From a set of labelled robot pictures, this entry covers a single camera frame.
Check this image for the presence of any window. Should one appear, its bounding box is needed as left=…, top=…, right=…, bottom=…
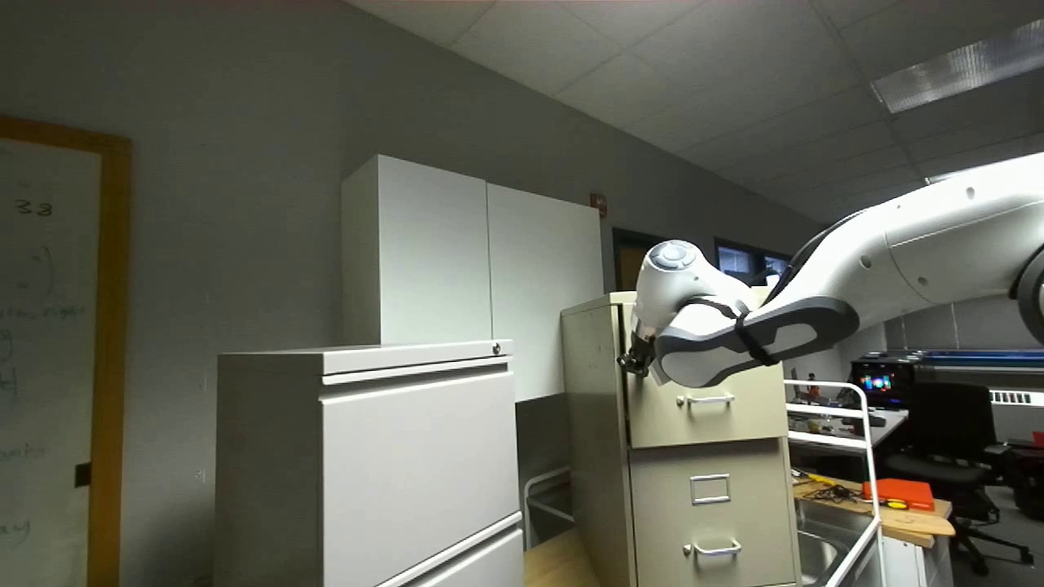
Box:
left=714, top=237, right=793, bottom=287

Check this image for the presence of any dark door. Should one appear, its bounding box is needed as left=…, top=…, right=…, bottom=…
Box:
left=611, top=227, right=675, bottom=294

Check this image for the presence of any tall white cabinet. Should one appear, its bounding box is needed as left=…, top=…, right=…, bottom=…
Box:
left=340, top=154, right=605, bottom=403

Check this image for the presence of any wood framed whiteboard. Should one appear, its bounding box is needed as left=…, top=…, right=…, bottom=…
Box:
left=0, top=114, right=134, bottom=587

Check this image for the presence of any white metal cart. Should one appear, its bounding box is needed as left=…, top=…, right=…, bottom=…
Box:
left=783, top=378, right=888, bottom=587

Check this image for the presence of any beige drawer without label holder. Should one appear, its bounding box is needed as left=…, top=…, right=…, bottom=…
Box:
left=622, top=300, right=791, bottom=450

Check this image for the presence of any ceiling light panel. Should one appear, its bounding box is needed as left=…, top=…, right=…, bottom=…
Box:
left=870, top=20, right=1044, bottom=115

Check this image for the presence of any beige filing cabinet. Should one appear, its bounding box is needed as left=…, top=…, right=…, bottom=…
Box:
left=560, top=291, right=805, bottom=587

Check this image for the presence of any steel sink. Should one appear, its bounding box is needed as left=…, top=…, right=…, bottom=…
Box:
left=795, top=499, right=878, bottom=587

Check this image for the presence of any wooden board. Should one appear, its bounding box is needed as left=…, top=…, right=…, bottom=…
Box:
left=792, top=475, right=956, bottom=549

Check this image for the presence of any beige drawer with label holder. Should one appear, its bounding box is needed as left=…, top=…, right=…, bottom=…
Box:
left=629, top=439, right=805, bottom=587

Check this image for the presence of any black office chair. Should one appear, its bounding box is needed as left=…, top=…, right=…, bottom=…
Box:
left=884, top=381, right=1035, bottom=576

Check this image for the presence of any orange box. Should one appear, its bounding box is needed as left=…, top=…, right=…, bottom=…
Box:
left=862, top=479, right=936, bottom=513

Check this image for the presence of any grey lateral file cabinet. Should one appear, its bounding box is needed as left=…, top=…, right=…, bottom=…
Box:
left=214, top=339, right=525, bottom=587

